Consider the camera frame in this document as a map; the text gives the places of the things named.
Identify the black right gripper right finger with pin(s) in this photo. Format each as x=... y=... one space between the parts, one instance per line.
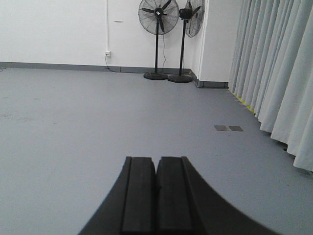
x=188 y=205

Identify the light grey curtain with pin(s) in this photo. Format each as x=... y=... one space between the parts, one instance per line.
x=272 y=71

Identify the grey floor outlet covers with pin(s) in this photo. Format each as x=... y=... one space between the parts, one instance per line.
x=232 y=128

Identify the black standing fan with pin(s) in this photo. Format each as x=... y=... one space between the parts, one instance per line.
x=158 y=17
x=192 y=15

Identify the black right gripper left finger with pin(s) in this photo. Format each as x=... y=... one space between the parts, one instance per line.
x=128 y=209

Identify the black standing fan right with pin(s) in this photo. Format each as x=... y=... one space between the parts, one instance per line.
x=192 y=15

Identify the black standing fan left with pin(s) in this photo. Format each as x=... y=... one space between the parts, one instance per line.
x=158 y=17

